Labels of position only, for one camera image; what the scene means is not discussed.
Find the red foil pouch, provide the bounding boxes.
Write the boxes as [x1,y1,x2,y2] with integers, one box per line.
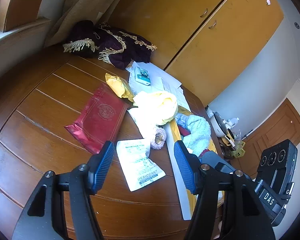
[65,83,128,154]

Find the wooden door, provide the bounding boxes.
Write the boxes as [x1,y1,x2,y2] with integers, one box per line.
[230,99,300,178]

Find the white desiccant packet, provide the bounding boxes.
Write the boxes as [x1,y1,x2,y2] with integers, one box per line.
[116,139,166,192]

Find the pink crochet pouch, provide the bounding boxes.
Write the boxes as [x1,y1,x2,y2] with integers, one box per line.
[151,127,167,150]

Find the teal small box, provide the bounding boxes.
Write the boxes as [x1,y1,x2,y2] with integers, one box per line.
[134,67,151,86]

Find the yellow cardboard box tray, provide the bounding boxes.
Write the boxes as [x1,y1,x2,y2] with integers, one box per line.
[164,107,217,220]

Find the light blue fluffy cloth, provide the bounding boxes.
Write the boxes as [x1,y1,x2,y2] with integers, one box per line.
[175,113,211,157]

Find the cluttered side table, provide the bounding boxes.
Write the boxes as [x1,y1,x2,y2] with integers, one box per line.
[218,129,245,160]

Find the white rice cooker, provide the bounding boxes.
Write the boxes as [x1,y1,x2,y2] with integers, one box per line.
[205,106,239,138]

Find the purple velvet fringed cloth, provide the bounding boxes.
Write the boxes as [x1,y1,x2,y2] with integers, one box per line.
[63,20,157,70]

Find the beige curtain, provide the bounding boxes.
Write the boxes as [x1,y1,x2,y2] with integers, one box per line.
[45,0,120,47]

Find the white paper sheets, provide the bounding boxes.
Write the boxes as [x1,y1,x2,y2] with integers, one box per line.
[126,62,190,111]

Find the wooden wardrobe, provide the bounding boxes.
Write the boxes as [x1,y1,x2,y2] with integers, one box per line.
[109,0,283,105]

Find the pale yellow fluffy cloth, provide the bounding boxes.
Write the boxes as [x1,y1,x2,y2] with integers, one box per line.
[133,91,178,126]

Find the yellow snack packet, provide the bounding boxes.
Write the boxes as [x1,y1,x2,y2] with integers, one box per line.
[105,73,135,102]

